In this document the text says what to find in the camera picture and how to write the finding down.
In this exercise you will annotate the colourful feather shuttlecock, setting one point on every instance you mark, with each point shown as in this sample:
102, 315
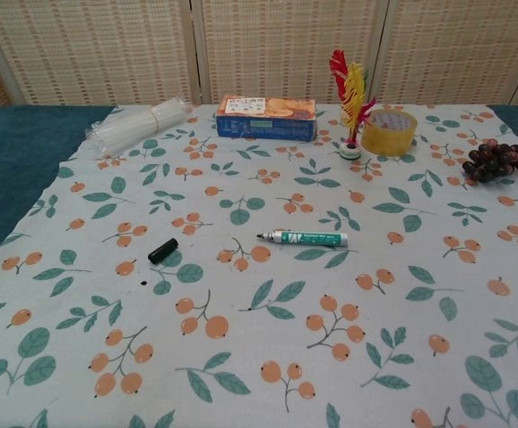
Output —
353, 93

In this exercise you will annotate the bamboo folding screen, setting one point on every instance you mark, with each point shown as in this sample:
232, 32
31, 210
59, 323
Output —
285, 49

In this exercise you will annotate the floral fruit print tablecloth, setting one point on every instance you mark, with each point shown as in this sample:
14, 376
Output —
258, 312

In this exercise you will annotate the black marker cap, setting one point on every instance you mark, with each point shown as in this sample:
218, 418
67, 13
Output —
163, 251

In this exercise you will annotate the dark red grape bunch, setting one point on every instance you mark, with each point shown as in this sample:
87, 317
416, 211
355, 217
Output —
492, 162

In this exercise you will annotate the orange blue cookie box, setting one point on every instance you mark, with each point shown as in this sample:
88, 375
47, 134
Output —
267, 125

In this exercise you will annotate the green white marker pen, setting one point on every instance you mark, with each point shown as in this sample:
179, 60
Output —
312, 239

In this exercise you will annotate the clear packing tape roll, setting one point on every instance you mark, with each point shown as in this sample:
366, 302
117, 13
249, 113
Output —
388, 138

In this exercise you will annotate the bundle of clear straws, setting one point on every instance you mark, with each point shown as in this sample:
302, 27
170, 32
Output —
138, 125

